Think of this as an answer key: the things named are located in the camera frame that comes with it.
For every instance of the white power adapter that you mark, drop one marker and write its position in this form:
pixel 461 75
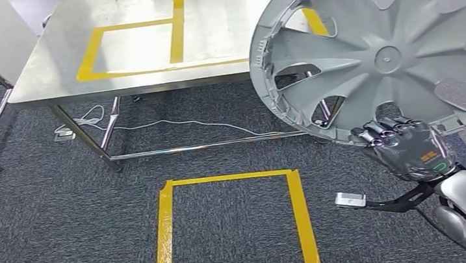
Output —
pixel 64 135

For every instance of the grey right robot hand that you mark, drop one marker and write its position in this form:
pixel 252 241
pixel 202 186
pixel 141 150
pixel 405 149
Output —
pixel 412 150

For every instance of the steel workbench table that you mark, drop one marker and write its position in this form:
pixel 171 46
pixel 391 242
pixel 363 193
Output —
pixel 58 79

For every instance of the yellow floor tape square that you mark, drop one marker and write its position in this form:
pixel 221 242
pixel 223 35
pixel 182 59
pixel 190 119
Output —
pixel 168 241

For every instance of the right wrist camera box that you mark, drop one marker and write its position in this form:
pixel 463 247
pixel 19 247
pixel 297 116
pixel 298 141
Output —
pixel 349 200

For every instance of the grey plastic wheel hubcap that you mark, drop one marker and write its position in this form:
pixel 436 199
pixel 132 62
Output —
pixel 385 58

